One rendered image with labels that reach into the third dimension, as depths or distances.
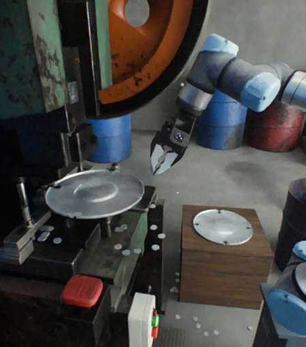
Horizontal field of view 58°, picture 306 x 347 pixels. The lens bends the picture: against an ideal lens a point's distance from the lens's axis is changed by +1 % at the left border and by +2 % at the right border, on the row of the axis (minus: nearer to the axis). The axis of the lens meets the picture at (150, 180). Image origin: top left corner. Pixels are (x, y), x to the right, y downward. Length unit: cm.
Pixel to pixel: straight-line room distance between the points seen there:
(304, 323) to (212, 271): 67
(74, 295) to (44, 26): 50
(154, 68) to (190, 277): 95
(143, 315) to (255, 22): 369
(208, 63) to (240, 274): 101
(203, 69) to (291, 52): 344
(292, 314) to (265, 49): 354
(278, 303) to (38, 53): 73
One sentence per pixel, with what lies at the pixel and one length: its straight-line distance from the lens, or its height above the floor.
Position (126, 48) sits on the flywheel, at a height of 116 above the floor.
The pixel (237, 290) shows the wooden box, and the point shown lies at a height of 12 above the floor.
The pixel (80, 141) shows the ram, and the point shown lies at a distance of 75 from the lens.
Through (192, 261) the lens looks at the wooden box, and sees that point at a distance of 134.
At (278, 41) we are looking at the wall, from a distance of 404.
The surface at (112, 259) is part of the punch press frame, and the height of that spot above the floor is 65.
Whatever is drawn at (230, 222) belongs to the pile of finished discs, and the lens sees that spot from 148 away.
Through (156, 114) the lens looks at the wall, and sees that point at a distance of 415.
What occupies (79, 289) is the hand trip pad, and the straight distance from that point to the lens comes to 58.
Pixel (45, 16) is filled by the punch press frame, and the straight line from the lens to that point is 61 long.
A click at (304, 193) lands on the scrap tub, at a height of 38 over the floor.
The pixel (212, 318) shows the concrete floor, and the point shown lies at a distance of 150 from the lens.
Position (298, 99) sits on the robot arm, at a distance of 72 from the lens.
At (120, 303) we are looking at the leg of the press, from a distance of 73.
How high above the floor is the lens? 118
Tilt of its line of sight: 27 degrees down
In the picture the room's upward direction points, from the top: straight up
